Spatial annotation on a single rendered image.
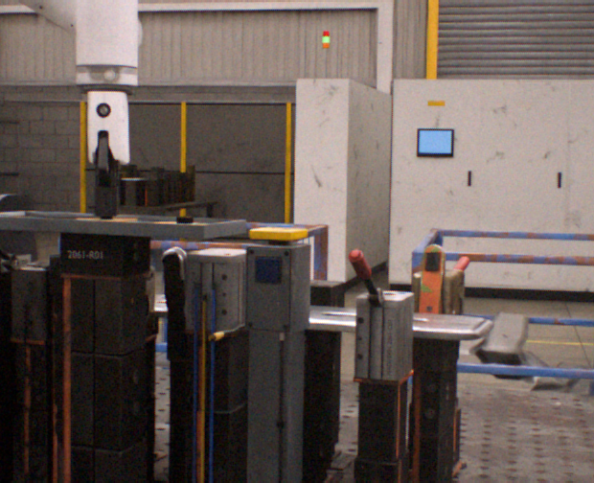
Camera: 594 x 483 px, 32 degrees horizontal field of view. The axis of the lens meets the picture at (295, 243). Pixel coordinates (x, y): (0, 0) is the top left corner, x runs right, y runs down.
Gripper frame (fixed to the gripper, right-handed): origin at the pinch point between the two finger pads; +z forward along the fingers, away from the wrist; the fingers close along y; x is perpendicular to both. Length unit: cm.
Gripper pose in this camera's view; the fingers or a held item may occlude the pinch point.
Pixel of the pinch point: (106, 200)
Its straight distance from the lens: 147.0
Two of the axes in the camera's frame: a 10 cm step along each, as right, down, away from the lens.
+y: -0.8, -0.8, 9.9
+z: -0.1, 10.0, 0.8
